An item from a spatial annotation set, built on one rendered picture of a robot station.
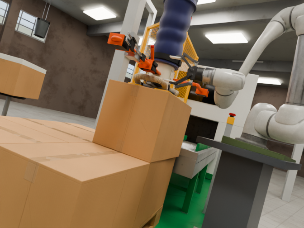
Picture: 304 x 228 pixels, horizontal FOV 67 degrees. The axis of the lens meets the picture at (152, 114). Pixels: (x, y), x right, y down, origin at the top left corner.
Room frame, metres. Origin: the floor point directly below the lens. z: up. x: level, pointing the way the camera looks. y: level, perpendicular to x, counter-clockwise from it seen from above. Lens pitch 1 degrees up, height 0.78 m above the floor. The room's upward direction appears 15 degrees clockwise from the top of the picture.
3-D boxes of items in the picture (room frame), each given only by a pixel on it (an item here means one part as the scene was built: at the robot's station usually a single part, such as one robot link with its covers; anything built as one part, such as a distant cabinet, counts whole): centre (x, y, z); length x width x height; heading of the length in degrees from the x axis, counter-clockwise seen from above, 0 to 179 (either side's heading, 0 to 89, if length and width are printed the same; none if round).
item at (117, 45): (1.05, 0.23, 1.08); 0.08 x 0.07 x 0.05; 160
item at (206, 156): (2.93, -0.83, 0.50); 2.31 x 0.05 x 0.19; 159
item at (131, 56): (1.17, 0.18, 1.07); 0.07 x 0.07 x 0.04; 70
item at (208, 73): (1.22, -0.24, 1.08); 0.09 x 0.06 x 0.09; 160
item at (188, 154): (1.95, -0.11, 0.58); 0.70 x 0.03 x 0.06; 69
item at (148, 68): (1.37, 0.10, 1.08); 0.10 x 0.08 x 0.06; 70
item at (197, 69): (1.25, -0.17, 1.08); 0.09 x 0.07 x 0.08; 70
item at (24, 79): (2.70, 1.68, 0.82); 0.60 x 0.40 x 0.40; 3
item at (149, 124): (1.60, 0.01, 0.74); 0.60 x 0.40 x 0.40; 157
